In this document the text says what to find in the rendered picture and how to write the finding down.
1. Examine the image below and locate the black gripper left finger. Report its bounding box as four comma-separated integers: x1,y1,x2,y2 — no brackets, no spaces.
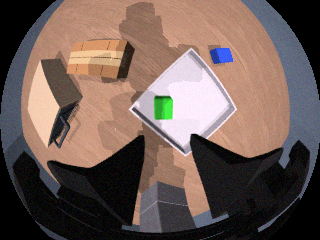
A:
47,135,145,226

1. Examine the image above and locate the blue block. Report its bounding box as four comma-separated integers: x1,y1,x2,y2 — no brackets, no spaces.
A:
210,48,233,64

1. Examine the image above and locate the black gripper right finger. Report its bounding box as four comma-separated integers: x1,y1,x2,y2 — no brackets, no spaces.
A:
190,133,284,219

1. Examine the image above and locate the green block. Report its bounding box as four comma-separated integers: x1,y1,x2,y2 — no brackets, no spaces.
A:
154,96,173,120

